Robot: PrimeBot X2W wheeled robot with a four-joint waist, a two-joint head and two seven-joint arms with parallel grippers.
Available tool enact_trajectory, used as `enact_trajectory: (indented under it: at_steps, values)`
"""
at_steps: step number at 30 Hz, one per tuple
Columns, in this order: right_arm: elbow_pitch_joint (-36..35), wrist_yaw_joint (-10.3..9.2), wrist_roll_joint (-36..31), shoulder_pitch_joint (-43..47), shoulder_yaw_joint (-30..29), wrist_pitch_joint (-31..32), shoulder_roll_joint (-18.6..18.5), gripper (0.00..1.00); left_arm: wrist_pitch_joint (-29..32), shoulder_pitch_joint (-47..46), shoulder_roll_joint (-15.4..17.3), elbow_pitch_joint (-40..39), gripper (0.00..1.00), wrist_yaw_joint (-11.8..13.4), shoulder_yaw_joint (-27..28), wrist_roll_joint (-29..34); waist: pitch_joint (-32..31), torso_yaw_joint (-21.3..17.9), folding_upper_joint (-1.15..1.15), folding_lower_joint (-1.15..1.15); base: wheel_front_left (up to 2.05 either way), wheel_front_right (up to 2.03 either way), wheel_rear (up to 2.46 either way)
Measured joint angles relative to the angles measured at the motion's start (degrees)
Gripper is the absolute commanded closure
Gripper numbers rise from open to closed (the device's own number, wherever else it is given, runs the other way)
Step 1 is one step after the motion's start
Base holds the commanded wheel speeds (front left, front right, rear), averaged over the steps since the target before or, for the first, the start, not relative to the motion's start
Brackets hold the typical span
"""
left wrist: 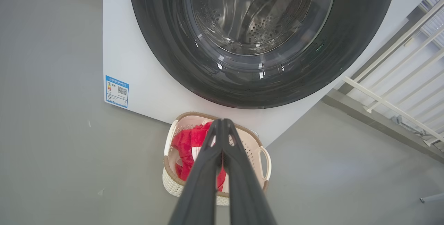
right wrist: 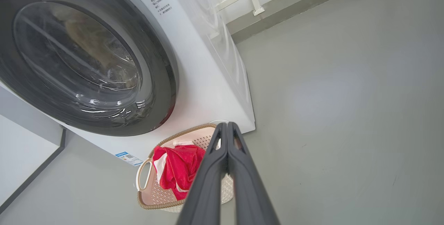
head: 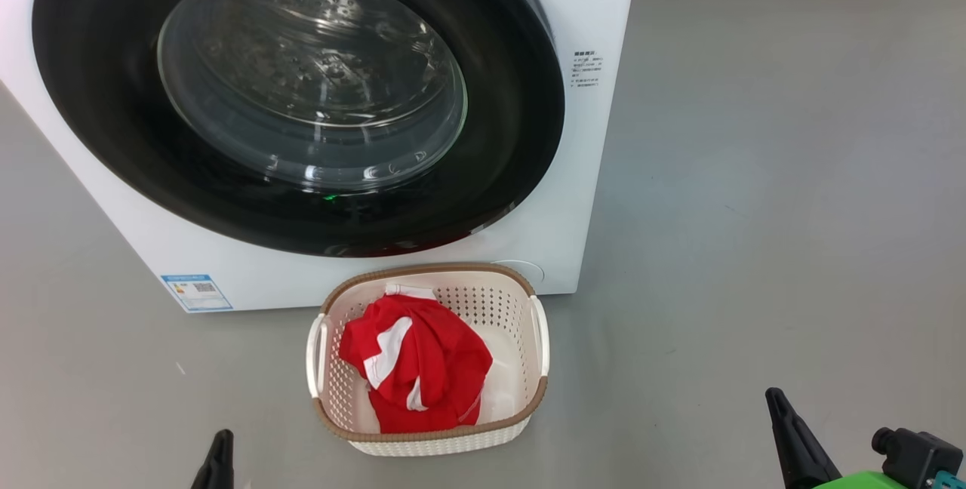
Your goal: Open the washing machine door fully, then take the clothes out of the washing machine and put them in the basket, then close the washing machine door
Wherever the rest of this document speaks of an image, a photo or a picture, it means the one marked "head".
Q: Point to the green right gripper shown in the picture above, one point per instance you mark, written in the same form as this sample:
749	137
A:
860	481

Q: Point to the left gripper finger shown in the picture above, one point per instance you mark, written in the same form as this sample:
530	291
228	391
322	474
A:
219	466

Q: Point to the red and white garment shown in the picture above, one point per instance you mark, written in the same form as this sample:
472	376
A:
430	368

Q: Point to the washing machine door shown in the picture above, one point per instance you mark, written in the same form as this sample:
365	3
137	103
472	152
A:
106	127

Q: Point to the cream perforated basket brown rim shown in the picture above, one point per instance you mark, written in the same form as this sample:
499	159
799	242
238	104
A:
506	308

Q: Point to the blue energy label sticker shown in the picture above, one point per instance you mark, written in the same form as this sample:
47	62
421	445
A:
196	293

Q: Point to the round drain filter cover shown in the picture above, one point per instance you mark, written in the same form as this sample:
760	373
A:
528	270

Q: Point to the small printed text label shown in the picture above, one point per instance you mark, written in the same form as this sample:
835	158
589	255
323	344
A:
587	70

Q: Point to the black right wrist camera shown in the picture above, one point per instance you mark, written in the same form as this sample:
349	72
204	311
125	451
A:
921	459

